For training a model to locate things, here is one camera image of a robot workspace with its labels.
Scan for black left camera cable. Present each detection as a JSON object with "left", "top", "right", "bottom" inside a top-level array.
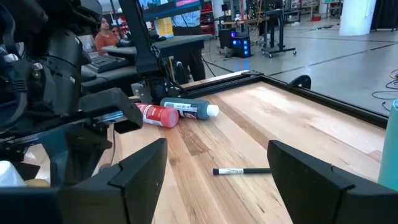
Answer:
[{"left": 0, "top": 52, "right": 30, "bottom": 128}]

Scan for thin black paint brush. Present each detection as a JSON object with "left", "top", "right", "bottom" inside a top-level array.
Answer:
[{"left": 211, "top": 167, "right": 272, "bottom": 176}]

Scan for white pillar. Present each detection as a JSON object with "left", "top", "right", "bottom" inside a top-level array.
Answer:
[{"left": 338, "top": 0, "right": 377, "bottom": 37}]

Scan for black keyboard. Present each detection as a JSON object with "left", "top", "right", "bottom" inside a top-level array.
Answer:
[{"left": 84, "top": 55, "right": 129, "bottom": 74}]

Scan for yellow sticky notes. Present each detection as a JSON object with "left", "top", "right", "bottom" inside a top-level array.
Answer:
[{"left": 156, "top": 17, "right": 175, "bottom": 39}]

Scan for person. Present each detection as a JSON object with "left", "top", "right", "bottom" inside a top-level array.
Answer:
[
  {"left": 94, "top": 16, "right": 121, "bottom": 56},
  {"left": 172, "top": 11, "right": 206, "bottom": 82}
]

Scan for black wheeled cart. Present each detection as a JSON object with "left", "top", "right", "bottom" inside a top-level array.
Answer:
[{"left": 260, "top": 7, "right": 302, "bottom": 59}]

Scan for black lit computer tower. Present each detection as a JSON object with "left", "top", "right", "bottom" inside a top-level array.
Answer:
[{"left": 231, "top": 34, "right": 252, "bottom": 59}]

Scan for teal plastic cup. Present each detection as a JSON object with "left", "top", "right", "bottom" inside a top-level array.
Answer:
[{"left": 377, "top": 98, "right": 398, "bottom": 191}]

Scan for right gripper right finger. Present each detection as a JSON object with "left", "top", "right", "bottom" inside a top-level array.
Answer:
[{"left": 267, "top": 139, "right": 398, "bottom": 224}]

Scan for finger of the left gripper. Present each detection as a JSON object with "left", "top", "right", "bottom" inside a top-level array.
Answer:
[{"left": 39, "top": 124, "right": 113, "bottom": 187}]

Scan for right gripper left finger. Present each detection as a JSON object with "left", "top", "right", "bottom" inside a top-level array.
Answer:
[{"left": 0, "top": 138, "right": 169, "bottom": 224}]

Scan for red parts shelf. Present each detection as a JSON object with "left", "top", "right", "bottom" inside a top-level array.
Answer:
[{"left": 200, "top": 3, "right": 216, "bottom": 28}]

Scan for computer monitor blue screen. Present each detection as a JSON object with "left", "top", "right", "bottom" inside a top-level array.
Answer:
[{"left": 138, "top": 0, "right": 203, "bottom": 22}]

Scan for grey-blue paint bottle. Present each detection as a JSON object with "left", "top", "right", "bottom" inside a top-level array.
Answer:
[{"left": 160, "top": 96, "right": 220, "bottom": 121}]

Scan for large red paint bottle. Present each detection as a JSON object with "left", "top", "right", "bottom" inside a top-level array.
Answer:
[{"left": 136, "top": 103, "right": 180, "bottom": 129}]

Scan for grey desk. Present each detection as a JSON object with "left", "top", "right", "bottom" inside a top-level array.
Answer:
[{"left": 80, "top": 33, "right": 215, "bottom": 94}]

